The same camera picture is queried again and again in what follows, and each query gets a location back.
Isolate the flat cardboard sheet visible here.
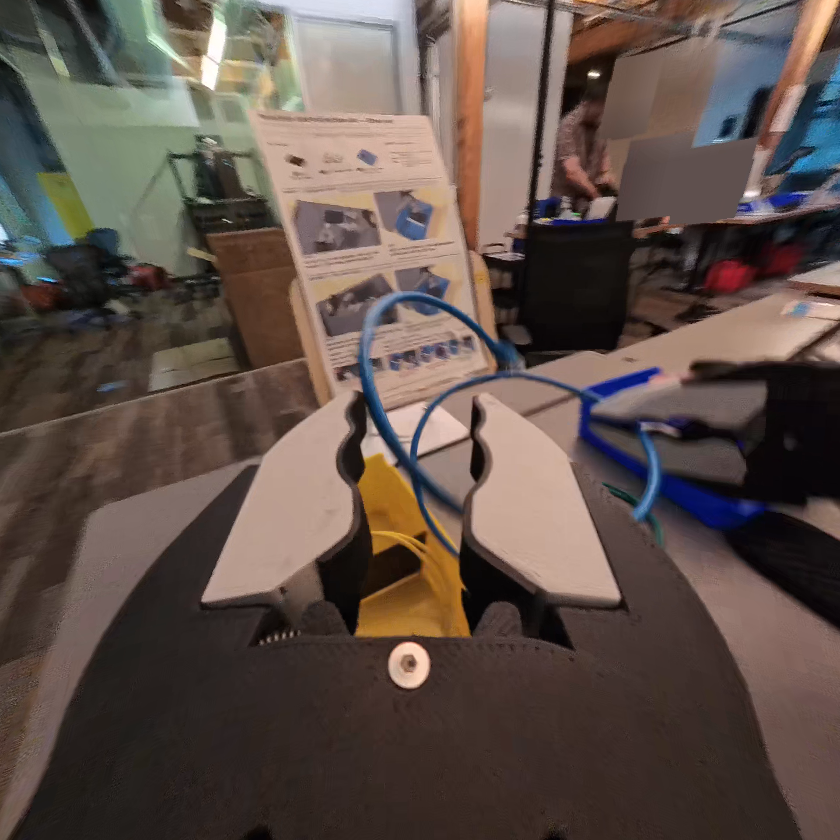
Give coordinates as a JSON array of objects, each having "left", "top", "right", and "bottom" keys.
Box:
[{"left": 150, "top": 338, "right": 238, "bottom": 392}]

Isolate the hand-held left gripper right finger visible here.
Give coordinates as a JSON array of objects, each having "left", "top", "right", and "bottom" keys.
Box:
[{"left": 459, "top": 392, "right": 623, "bottom": 641}]

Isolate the black rolling cart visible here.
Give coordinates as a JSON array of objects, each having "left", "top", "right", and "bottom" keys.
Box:
[{"left": 482, "top": 243, "right": 526, "bottom": 322}]

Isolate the black mesh office chair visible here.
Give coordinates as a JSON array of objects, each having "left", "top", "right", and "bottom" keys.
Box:
[{"left": 46, "top": 230, "right": 132, "bottom": 309}]

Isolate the yellow plastic bin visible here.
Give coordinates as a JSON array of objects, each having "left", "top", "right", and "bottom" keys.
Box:
[{"left": 354, "top": 453, "right": 472, "bottom": 639}]

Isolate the dark bin divider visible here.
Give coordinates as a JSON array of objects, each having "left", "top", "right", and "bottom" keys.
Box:
[{"left": 361, "top": 548, "right": 424, "bottom": 601}]

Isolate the wooden support post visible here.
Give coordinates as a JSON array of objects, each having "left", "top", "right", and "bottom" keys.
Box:
[{"left": 758, "top": 0, "right": 836, "bottom": 152}]

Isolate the blue plastic bin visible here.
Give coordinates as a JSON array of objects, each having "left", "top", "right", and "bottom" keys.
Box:
[{"left": 577, "top": 367, "right": 769, "bottom": 531}]

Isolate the yellow ethernet cable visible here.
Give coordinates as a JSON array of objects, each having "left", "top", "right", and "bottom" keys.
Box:
[{"left": 371, "top": 530, "right": 468, "bottom": 595}]

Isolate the black metal shelf rack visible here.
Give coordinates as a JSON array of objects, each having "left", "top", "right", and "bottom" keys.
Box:
[{"left": 167, "top": 134, "right": 270, "bottom": 231}]

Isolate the red bag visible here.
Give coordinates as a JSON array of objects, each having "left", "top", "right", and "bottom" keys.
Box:
[
  {"left": 705, "top": 259, "right": 762, "bottom": 293},
  {"left": 761, "top": 243, "right": 805, "bottom": 277}
]

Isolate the green ethernet cable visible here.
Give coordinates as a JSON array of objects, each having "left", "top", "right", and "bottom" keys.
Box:
[{"left": 602, "top": 482, "right": 665, "bottom": 547}]

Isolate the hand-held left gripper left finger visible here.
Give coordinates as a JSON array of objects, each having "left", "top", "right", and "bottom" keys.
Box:
[{"left": 201, "top": 391, "right": 374, "bottom": 636}]

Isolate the printed instruction sheet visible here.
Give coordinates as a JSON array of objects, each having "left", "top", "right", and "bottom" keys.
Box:
[{"left": 249, "top": 112, "right": 496, "bottom": 411}]

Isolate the blue ethernet cable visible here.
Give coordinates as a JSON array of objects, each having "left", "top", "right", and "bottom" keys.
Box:
[{"left": 357, "top": 290, "right": 662, "bottom": 559}]

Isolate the brown wooden column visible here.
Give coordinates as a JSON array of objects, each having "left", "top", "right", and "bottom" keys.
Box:
[{"left": 206, "top": 226, "right": 306, "bottom": 370}]

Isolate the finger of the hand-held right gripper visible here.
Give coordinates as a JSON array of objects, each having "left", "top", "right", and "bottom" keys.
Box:
[
  {"left": 592, "top": 428, "right": 750, "bottom": 485},
  {"left": 589, "top": 381, "right": 770, "bottom": 432}
]

